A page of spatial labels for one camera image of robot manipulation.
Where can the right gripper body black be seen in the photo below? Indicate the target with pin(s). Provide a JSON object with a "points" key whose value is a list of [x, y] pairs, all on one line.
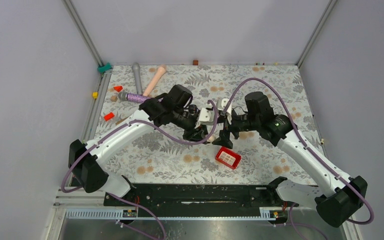
{"points": [[239, 123]]}

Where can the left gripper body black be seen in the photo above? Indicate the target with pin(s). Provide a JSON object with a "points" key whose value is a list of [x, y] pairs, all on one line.
{"points": [[190, 134]]}

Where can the black glossy earbud charging case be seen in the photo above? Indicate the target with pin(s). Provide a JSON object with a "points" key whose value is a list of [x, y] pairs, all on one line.
{"points": [[192, 109]]}

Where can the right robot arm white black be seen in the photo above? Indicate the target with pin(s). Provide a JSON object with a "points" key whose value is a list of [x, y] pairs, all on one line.
{"points": [[336, 196]]}

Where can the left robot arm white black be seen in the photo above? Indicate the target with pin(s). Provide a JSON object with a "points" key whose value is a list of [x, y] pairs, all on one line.
{"points": [[169, 113]]}

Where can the red plastic tray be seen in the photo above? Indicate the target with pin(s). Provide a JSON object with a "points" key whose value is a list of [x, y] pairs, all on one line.
{"points": [[228, 157]]}

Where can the floral patterned table mat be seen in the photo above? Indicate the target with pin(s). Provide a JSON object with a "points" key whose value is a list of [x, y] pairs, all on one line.
{"points": [[154, 158]]}

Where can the purple glitter toy microphone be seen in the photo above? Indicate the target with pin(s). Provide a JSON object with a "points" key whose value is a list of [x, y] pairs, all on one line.
{"points": [[131, 97]]}

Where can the beige toy microphone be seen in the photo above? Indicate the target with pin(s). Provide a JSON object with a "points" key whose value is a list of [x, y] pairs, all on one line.
{"points": [[160, 71]]}

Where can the tan wooden block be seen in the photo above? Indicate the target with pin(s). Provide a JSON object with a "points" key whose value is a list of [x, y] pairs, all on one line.
{"points": [[114, 98]]}

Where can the red triangular block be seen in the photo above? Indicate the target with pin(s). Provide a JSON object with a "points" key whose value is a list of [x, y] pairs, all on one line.
{"points": [[118, 88]]}

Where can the grey toy microphone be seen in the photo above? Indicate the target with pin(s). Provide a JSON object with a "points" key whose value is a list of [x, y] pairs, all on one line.
{"points": [[137, 77]]}

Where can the red block on mat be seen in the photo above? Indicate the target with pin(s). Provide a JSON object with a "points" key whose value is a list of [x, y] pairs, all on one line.
{"points": [[109, 116]]}

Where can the yellow cube block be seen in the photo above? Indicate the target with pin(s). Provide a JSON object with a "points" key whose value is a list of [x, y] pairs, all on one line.
{"points": [[95, 95]]}

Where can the teal plastic piece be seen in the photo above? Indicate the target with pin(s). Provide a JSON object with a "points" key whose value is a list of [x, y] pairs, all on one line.
{"points": [[104, 68]]}

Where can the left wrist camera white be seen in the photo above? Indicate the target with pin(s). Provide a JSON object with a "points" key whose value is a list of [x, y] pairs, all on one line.
{"points": [[206, 116]]}

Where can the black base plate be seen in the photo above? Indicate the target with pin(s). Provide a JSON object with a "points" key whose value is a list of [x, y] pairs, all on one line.
{"points": [[211, 200]]}

